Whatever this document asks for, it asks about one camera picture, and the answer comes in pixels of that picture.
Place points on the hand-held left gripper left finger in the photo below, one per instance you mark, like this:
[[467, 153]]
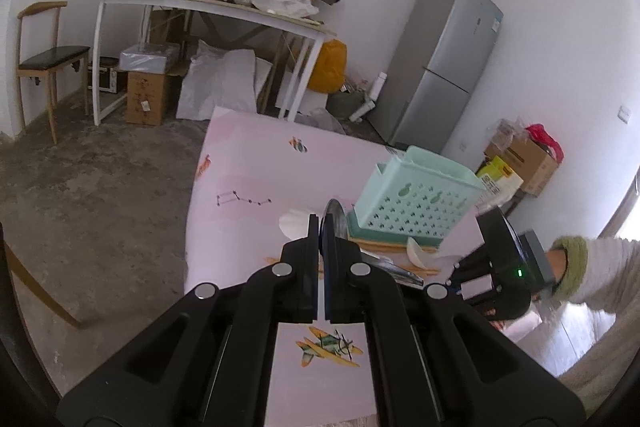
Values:
[[305, 279]]

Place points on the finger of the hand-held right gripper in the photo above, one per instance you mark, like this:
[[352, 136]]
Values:
[[485, 302], [470, 269]]

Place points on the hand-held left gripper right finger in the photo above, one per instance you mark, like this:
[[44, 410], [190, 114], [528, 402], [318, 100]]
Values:
[[327, 269]]

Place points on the silver metal spoon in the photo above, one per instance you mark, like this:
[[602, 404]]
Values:
[[336, 219]]

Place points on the teal perforated plastic basket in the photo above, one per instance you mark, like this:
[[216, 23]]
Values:
[[417, 194]]

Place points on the person's right forearm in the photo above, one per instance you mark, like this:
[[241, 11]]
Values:
[[595, 269]]

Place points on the yellow and white carton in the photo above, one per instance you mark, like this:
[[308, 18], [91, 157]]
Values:
[[500, 177]]

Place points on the large open cardboard box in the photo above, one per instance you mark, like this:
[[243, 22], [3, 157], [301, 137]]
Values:
[[530, 164]]

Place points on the red bag in box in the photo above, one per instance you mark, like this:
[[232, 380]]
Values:
[[545, 139]]

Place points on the person's light clothing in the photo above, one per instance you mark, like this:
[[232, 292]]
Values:
[[615, 367]]

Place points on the dark green bag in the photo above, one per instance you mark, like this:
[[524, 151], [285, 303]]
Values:
[[345, 104]]

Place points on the yellow bag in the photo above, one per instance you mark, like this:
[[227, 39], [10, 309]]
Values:
[[327, 64]]

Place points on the silver refrigerator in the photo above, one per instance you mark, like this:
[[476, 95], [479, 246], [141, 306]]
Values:
[[440, 62]]

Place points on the white woven sack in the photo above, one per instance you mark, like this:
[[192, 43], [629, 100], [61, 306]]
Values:
[[215, 82]]

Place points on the small brown cardboard box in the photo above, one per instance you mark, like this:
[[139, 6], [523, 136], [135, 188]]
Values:
[[146, 99]]

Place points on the clear plastic bag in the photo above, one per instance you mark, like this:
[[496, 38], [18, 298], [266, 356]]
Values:
[[282, 2]]

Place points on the plastic wrapped grey box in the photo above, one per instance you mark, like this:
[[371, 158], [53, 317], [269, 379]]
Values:
[[147, 58]]

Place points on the small toaster oven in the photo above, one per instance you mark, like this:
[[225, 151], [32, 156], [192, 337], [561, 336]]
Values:
[[102, 77]]

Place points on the wooden chair with black seat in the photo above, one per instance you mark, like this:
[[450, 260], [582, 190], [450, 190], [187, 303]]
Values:
[[50, 56]]

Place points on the white wall socket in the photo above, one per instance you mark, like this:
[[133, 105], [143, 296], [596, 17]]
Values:
[[623, 114]]

